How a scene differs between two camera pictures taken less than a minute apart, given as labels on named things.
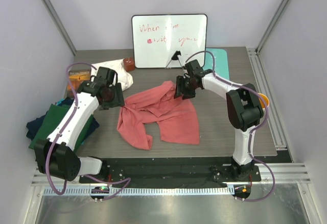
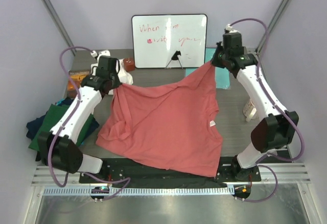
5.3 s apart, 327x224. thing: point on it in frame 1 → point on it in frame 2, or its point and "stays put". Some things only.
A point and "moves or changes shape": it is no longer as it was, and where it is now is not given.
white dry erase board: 156,37 stays put
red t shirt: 176,118 moves or changes shape
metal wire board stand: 175,57 stays put
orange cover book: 76,77 stays put
